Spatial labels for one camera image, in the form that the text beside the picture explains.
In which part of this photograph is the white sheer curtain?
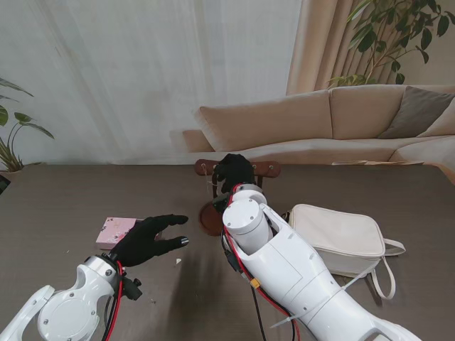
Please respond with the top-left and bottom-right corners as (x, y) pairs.
(0, 0), (303, 166)

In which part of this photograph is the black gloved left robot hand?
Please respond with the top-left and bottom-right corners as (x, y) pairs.
(108, 214), (189, 268)

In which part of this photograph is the pink floral box sleeve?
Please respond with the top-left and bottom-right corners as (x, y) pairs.
(95, 216), (138, 251)

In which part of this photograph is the beige sofa cushion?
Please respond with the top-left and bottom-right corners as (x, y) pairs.
(417, 106), (455, 139)

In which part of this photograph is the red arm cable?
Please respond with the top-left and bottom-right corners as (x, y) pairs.
(222, 184), (303, 341)
(101, 261), (127, 341)

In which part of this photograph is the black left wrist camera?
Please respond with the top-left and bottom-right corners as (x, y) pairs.
(122, 276), (143, 301)

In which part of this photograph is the beige drape curtain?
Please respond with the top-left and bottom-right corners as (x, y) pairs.
(286, 0), (455, 96)

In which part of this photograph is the white leather handbag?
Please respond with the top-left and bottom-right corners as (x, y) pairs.
(282, 203), (406, 299)

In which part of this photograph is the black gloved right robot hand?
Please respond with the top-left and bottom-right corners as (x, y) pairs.
(212, 153), (256, 195)

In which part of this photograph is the thin silver chain necklace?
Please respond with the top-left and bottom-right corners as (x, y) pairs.
(201, 163), (223, 195)

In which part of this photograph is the tall dark green leafy plant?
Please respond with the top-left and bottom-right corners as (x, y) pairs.
(326, 0), (455, 90)

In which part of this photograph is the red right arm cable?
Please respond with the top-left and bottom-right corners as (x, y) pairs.
(222, 184), (303, 341)

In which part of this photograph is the grey sofa cushion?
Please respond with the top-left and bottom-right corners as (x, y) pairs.
(378, 85), (455, 140)

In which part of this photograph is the beige plant pot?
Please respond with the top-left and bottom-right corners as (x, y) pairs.
(0, 168), (24, 183)

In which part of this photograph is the red left arm cable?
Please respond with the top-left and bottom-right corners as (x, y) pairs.
(101, 261), (127, 341)

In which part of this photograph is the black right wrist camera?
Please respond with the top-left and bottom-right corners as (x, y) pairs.
(211, 194), (232, 214)

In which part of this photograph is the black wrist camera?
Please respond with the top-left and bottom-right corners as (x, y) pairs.
(122, 276), (143, 301)
(211, 194), (232, 214)

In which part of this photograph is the brown wooden jewelry stand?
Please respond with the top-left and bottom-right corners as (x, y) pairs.
(194, 158), (282, 237)

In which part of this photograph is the broad-leaf green houseplant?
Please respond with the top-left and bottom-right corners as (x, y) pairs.
(0, 77), (55, 171)

